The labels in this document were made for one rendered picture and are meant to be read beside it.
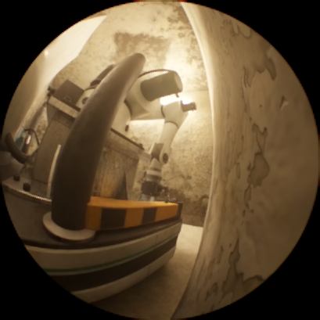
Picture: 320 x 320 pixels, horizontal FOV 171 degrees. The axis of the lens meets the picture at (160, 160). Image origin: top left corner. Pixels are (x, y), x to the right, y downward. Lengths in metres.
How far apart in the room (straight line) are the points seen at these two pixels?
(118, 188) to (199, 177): 1.22
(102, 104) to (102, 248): 0.26
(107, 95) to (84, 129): 0.08
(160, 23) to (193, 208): 2.77
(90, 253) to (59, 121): 0.36
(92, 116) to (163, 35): 1.99
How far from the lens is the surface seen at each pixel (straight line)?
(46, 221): 0.22
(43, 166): 0.39
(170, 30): 2.08
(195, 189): 1.51
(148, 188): 0.95
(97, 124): 0.19
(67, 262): 0.22
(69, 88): 0.60
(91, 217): 0.21
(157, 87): 0.62
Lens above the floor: 0.44
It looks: 15 degrees up
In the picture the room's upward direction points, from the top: 11 degrees clockwise
